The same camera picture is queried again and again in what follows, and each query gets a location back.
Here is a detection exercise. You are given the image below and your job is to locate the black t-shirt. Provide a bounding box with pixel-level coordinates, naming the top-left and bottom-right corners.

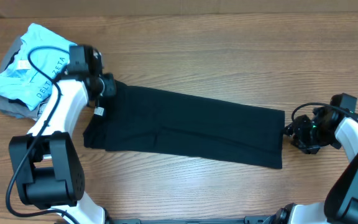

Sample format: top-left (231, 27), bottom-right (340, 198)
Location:
top-left (83, 82), bottom-right (285, 169)

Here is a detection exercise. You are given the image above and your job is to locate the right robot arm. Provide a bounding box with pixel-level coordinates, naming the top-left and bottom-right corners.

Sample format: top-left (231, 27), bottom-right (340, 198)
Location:
top-left (264, 93), bottom-right (358, 224)

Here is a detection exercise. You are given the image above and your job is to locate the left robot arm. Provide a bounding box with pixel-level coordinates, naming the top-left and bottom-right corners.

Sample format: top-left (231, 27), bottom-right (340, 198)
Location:
top-left (5, 45), bottom-right (116, 223)

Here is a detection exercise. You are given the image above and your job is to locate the light blue folded t-shirt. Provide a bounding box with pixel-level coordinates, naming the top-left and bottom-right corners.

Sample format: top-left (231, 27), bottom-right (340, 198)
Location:
top-left (0, 23), bottom-right (75, 111)

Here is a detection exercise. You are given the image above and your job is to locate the grey folded shirt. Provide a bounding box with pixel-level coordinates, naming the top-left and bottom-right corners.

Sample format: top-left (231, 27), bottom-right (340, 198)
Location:
top-left (0, 36), bottom-right (49, 121)

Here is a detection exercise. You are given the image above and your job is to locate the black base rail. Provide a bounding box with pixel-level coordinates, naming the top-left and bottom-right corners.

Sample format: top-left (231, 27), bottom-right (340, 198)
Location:
top-left (109, 215), bottom-right (275, 224)

